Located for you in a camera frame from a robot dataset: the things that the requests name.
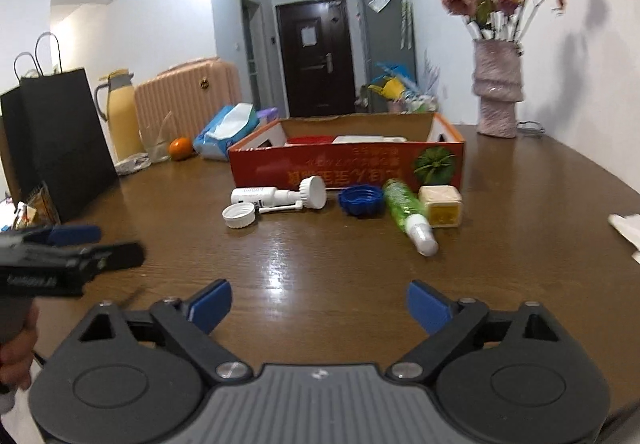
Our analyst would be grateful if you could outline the black wire glasses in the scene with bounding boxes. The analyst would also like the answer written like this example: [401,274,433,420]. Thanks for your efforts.
[516,120,546,136]

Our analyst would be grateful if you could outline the purple tissue box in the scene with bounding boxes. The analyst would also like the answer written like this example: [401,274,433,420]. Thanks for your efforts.
[256,107,279,126]

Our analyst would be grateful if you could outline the green spray bottle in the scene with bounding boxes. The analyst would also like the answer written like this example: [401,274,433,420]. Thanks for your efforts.
[383,178,438,258]

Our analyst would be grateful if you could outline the white coiled cable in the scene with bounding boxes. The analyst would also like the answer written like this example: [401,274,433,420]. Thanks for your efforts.
[113,151,152,177]

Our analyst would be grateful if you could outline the pink suitcase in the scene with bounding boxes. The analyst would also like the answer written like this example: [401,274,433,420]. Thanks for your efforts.
[134,57,242,140]

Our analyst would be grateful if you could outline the grey refrigerator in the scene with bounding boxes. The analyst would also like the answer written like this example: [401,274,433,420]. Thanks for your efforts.
[358,0,416,114]

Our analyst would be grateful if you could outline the black paper bag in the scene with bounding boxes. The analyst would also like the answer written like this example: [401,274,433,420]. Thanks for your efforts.
[1,50,118,223]

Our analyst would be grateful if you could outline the cream cube clock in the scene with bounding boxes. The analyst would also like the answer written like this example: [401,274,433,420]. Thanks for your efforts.
[418,185,463,228]

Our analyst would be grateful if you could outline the small white tube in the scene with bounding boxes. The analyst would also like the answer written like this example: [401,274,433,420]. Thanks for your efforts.
[231,175,328,213]

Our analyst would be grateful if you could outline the yellow thermos bottle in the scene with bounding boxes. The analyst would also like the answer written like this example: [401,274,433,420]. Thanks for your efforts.
[93,68,144,162]

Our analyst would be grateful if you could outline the red cardboard box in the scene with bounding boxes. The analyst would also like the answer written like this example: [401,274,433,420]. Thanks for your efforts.
[229,112,465,190]

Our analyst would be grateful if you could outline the pink ribbed vase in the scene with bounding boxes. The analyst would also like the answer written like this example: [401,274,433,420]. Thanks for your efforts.
[472,40,524,138]

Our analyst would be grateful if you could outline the crumpled white tissue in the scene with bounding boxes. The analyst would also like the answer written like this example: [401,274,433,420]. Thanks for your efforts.
[608,213,640,263]

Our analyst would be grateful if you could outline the red white lint brush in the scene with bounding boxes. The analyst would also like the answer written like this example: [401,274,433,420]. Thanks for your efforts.
[284,134,409,146]

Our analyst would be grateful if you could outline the yellow watering can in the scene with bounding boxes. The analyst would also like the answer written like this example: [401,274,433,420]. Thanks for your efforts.
[368,77,407,102]

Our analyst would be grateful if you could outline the snack packet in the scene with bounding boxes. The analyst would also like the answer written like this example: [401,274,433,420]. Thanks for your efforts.
[11,183,61,230]

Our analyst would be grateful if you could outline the clear glass cup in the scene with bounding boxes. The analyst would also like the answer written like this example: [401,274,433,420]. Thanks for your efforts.
[141,112,176,164]

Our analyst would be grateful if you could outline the orange fruit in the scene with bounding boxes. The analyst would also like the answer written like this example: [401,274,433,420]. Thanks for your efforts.
[168,138,195,162]

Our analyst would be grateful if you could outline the white jar lid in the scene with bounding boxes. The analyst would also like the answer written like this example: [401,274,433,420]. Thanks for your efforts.
[221,202,256,230]

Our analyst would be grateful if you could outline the person's left hand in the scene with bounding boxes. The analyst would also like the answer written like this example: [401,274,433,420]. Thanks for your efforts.
[0,303,39,390]

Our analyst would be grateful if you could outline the blue bottle cap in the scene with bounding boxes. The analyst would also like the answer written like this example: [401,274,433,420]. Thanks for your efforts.
[337,184,385,219]

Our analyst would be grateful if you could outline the blue tissue pack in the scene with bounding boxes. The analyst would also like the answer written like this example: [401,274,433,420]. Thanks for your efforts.
[193,103,259,161]

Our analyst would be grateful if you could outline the dark entrance door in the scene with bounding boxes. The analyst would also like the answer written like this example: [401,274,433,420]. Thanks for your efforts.
[276,0,356,118]

